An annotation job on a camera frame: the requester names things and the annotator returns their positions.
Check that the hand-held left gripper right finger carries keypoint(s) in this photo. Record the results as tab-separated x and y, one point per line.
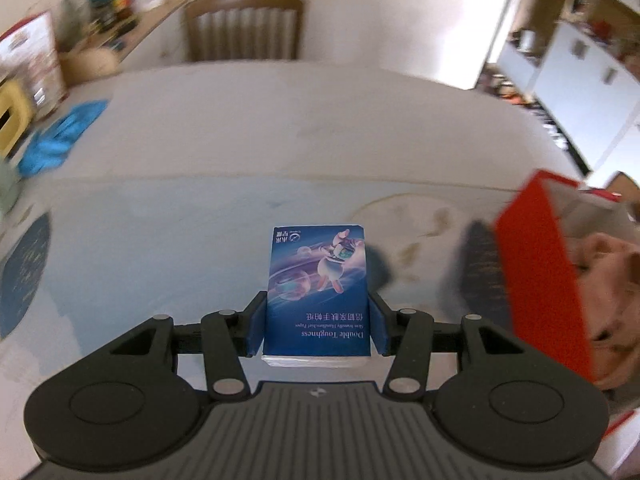
377	325

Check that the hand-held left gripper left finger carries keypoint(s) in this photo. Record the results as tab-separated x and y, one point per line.
257	320

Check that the blue tissue pack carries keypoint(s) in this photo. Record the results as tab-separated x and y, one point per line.
315	285

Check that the red white cardboard box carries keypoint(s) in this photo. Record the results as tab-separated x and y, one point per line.
540	260

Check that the pink coat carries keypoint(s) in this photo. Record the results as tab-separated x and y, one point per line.
610	285

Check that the blue printed table mat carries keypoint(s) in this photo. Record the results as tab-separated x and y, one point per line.
150	240

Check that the blue rubber gloves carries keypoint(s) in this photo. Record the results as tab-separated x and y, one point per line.
60	135

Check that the green mug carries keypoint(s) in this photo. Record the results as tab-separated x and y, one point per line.
7	190

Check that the brown basket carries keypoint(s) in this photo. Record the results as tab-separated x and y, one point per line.
90	66

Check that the white cabinet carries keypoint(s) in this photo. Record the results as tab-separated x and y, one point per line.
575	85

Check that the wooden sideboard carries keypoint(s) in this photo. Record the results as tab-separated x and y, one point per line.
150	25

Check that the yellow teal tissue box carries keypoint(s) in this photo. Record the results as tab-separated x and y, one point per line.
12	115

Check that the red white printed box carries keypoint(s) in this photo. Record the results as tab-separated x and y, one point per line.
30	60

